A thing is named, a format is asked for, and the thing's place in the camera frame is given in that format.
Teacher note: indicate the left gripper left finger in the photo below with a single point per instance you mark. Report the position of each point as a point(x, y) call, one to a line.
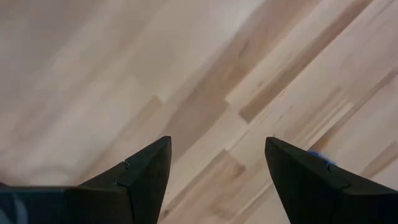
point(136, 193)

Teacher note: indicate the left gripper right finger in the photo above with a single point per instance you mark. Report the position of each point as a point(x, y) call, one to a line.
point(311, 193)

